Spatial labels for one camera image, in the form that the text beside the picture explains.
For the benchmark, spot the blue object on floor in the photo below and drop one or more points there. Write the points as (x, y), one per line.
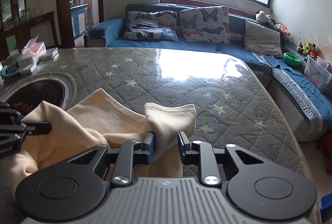
(326, 207)

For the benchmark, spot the blue white cabinet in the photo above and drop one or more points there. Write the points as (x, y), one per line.
(79, 19)

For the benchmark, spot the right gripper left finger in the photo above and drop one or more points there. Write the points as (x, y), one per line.
(122, 160)

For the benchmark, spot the grey cushion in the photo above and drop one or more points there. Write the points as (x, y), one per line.
(260, 39)

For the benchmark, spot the right butterfly pillow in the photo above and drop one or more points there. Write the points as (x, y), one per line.
(205, 24)

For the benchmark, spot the butterfly pillow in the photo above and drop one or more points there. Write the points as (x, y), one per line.
(151, 26)
(205, 24)

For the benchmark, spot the pink tissue box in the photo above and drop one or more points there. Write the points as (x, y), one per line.
(34, 47)

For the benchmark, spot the cream sweatshirt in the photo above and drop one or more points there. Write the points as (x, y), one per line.
(100, 119)

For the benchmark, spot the left butterfly pillow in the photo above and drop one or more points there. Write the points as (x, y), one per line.
(151, 26)

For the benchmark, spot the green booklet on table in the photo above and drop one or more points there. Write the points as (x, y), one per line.
(49, 54)

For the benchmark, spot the colourful plush toys pile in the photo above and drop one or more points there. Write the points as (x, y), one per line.
(308, 49)

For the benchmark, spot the black round induction cooktop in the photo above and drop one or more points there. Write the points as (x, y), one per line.
(27, 98)

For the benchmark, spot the green bowl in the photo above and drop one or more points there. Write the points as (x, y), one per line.
(292, 60)

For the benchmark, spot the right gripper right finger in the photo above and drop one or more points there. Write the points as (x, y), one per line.
(207, 159)

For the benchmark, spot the dark wooden shelf unit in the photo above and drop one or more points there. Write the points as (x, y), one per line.
(24, 19)

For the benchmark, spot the clear plastic storage box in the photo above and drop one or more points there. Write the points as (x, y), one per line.
(319, 73)

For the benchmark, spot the white box on table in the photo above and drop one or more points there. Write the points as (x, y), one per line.
(26, 64)

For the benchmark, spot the panda plush toy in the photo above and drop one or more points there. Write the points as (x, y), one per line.
(264, 18)

